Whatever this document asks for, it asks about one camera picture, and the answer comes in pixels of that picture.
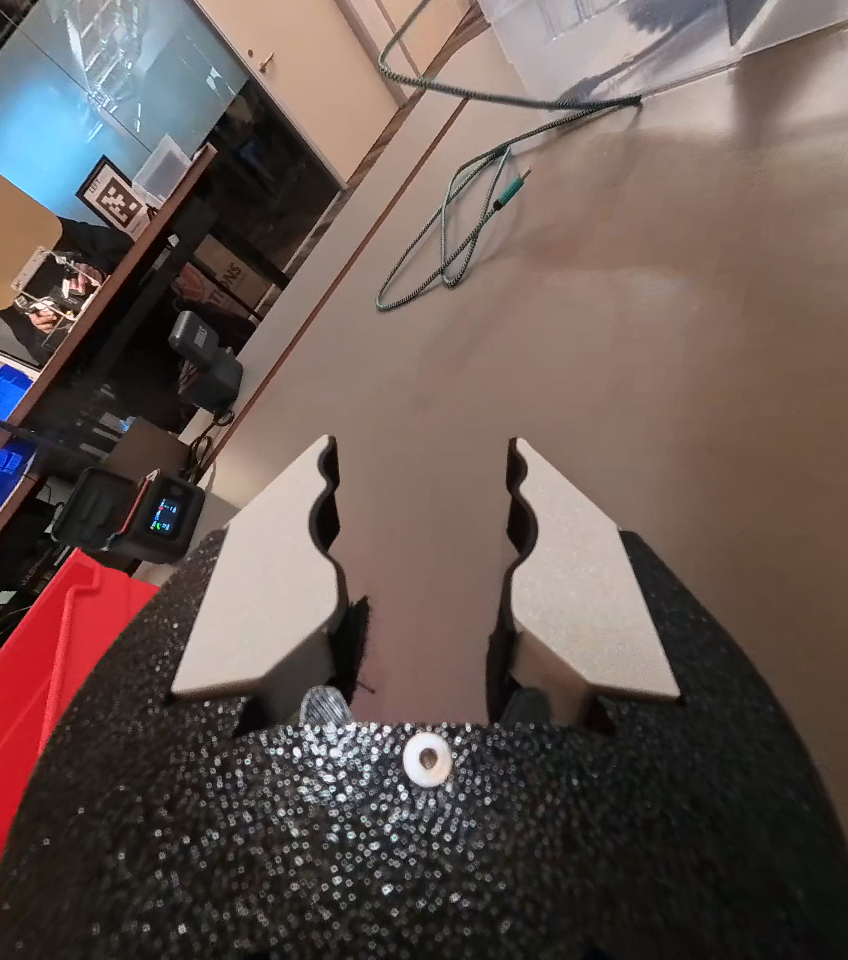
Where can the black device with small screen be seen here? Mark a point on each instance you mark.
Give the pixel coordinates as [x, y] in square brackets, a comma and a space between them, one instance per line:
[108, 510]

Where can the clear plastic bin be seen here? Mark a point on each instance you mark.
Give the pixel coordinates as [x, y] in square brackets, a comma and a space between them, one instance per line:
[694, 37]

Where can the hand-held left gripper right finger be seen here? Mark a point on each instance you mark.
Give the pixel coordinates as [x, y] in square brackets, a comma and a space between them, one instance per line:
[589, 600]

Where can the translucent plastic box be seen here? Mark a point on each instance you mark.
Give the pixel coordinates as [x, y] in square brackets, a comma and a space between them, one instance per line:
[161, 169]

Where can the red plastic bin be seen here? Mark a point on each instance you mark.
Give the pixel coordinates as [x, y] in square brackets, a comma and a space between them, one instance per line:
[3, 750]

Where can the white door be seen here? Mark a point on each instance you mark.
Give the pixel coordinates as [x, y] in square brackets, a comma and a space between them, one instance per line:
[304, 60]

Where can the black power adapter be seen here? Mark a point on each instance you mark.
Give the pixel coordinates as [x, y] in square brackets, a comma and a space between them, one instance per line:
[210, 375]

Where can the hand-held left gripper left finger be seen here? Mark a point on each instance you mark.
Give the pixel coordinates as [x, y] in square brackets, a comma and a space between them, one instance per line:
[266, 585]

